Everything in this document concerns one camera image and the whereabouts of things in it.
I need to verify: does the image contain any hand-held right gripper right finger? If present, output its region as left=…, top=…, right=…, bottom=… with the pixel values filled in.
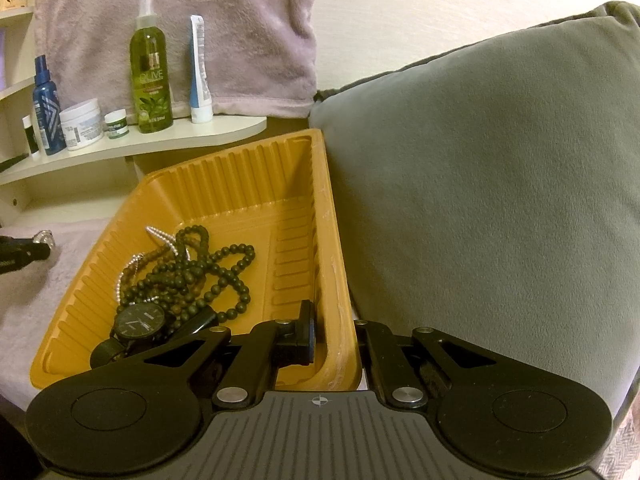
left=354, top=319, right=498, bottom=408

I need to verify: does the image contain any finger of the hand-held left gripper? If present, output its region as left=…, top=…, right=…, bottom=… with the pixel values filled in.
left=0, top=237, right=52, bottom=277

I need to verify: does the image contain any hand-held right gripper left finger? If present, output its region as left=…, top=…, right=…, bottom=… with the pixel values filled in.
left=142, top=300, right=317, bottom=411

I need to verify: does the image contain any dark wooden bead necklace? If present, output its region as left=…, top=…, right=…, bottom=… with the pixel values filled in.
left=119, top=224, right=256, bottom=324

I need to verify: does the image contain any black wrist watch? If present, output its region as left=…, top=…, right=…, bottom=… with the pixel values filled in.
left=90, top=302, right=177, bottom=369

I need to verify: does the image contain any brown wooden bead necklace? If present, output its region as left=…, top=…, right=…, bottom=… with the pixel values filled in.
left=122, top=252, right=207, bottom=322

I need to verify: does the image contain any orange plastic tray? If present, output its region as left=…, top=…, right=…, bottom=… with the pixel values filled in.
left=29, top=128, right=363, bottom=393

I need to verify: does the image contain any lilac terry towel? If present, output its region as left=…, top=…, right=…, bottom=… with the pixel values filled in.
left=0, top=216, right=113, bottom=413

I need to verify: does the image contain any black and white lip balm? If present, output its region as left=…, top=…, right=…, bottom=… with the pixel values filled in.
left=21, top=115, right=41, bottom=156

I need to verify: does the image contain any white cream jar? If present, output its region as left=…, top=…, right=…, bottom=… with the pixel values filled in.
left=59, top=98, right=105, bottom=152

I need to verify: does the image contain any blue spray bottle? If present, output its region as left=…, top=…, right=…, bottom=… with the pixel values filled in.
left=32, top=54, right=67, bottom=156

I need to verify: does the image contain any small green label jar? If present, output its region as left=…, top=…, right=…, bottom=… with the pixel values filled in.
left=103, top=108, right=130, bottom=140

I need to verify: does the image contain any cream wooden shelf unit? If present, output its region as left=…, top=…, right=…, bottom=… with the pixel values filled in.
left=0, top=7, right=268, bottom=233

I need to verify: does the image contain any grey cushion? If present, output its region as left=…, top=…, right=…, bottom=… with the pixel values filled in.
left=308, top=1, right=640, bottom=413

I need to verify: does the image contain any green spray bottle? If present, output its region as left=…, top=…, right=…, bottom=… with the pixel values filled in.
left=129, top=0, right=175, bottom=135

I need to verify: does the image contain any blue and white tube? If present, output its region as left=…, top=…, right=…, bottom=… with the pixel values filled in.
left=188, top=15, right=214, bottom=125

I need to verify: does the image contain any herringbone fabric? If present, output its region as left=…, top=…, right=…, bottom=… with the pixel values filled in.
left=596, top=407, right=640, bottom=480

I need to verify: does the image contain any lilac fleece blanket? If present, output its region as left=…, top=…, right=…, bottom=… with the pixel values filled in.
left=34, top=0, right=322, bottom=120

